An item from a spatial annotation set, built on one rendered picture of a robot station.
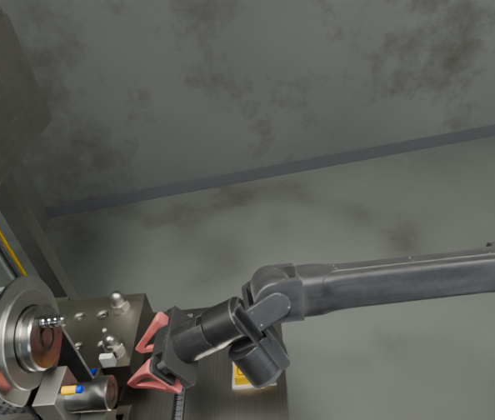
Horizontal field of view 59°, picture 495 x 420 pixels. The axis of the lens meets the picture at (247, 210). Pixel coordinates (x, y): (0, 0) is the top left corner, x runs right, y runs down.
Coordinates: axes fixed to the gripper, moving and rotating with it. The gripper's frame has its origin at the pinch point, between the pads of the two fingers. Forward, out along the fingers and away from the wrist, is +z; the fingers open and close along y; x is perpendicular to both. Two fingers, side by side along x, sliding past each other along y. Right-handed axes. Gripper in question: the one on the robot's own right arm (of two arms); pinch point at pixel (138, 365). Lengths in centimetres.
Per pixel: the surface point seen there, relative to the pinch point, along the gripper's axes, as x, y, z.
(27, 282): 22.2, -2.3, -4.1
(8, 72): 42, 71, 24
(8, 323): 22.0, -8.4, -4.5
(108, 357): 0.6, 3.9, 7.2
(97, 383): 9.8, -9.9, -5.6
